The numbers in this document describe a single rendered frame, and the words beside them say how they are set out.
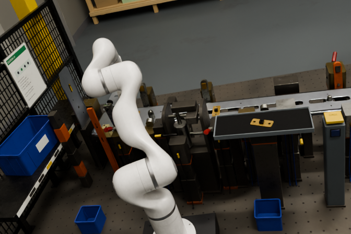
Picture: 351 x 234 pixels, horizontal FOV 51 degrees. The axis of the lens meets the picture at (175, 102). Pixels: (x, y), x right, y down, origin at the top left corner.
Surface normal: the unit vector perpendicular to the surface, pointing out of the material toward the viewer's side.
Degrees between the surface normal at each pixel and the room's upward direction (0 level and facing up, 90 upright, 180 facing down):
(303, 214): 0
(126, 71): 44
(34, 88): 90
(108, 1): 90
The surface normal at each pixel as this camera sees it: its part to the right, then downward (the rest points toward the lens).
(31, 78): 0.96, -0.11
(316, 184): -0.23, -0.82
